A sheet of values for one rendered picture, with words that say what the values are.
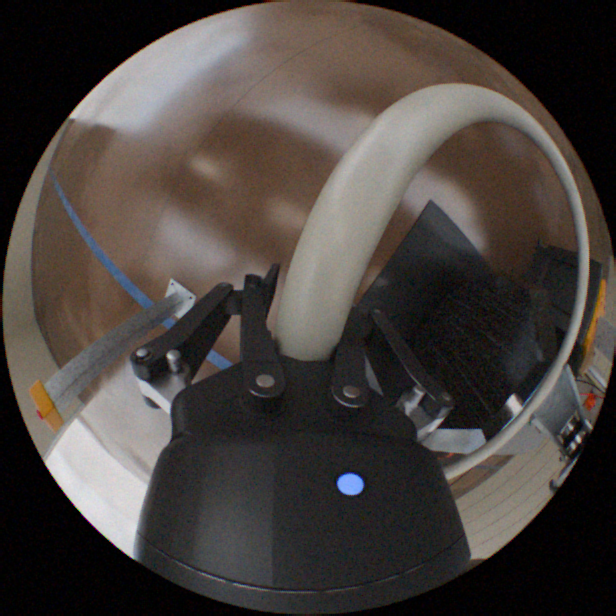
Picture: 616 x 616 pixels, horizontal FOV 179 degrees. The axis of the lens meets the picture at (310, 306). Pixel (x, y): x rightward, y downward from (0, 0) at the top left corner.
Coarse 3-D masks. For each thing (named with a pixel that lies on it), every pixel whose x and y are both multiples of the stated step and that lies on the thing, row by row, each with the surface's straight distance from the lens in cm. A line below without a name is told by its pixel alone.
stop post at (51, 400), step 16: (176, 288) 134; (160, 304) 121; (176, 304) 126; (192, 304) 130; (128, 320) 106; (144, 320) 108; (160, 320) 118; (112, 336) 98; (128, 336) 99; (96, 352) 92; (112, 352) 95; (64, 368) 89; (80, 368) 88; (96, 368) 91; (48, 384) 87; (64, 384) 85; (80, 384) 89; (48, 400) 82; (64, 400) 86; (48, 416) 81
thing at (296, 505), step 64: (192, 384) 8; (320, 384) 8; (192, 448) 4; (256, 448) 3; (320, 448) 3; (384, 448) 4; (192, 512) 3; (256, 512) 3; (320, 512) 3; (384, 512) 3; (448, 512) 4; (192, 576) 3; (256, 576) 3; (320, 576) 3; (384, 576) 3; (448, 576) 4
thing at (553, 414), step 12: (564, 372) 49; (540, 384) 48; (564, 384) 59; (552, 396) 56; (564, 396) 63; (576, 396) 61; (540, 408) 54; (552, 408) 60; (564, 408) 68; (576, 408) 78; (540, 420) 52; (552, 420) 66; (564, 420) 76; (588, 420) 108; (552, 432) 69; (564, 456) 108
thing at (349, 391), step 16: (352, 304) 16; (352, 320) 13; (352, 336) 12; (336, 352) 9; (352, 352) 9; (336, 368) 8; (352, 368) 8; (336, 384) 7; (352, 384) 7; (368, 384) 7; (336, 400) 6; (352, 400) 7; (336, 416) 7; (352, 416) 7
